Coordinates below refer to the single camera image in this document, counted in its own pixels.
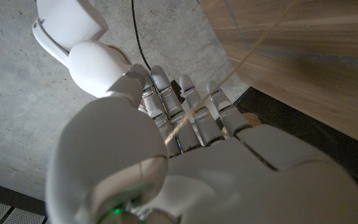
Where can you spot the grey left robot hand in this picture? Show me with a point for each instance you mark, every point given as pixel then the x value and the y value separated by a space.
pixel 244 180

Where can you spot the wooden panel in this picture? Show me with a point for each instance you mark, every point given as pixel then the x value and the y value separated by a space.
pixel 322 57

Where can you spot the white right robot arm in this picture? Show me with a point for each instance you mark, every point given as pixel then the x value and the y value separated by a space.
pixel 85 56

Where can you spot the brown twine strand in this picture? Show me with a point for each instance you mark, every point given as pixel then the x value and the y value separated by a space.
pixel 228 76

